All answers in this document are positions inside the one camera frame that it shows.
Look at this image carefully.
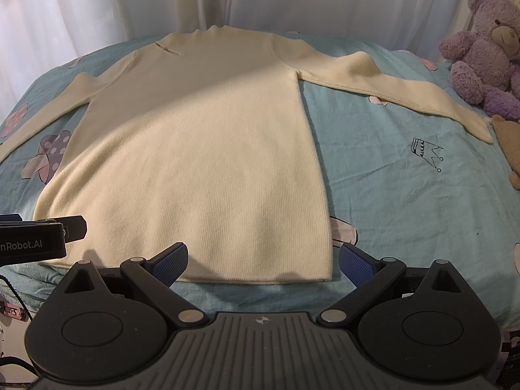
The cream knit sweater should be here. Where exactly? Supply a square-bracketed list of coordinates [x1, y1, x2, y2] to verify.
[1, 26, 492, 284]

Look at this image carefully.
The teal mushroom print bedsheet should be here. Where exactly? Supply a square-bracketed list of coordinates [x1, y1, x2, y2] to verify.
[1, 35, 519, 328]

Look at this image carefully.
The tan plush toy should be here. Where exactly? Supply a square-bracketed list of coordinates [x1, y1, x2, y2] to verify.
[491, 114, 520, 190]

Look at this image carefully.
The purple teddy bear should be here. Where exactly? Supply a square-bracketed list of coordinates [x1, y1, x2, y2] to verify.
[438, 0, 519, 122]

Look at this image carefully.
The black cable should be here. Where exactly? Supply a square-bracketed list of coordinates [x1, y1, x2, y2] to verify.
[0, 273, 35, 374]

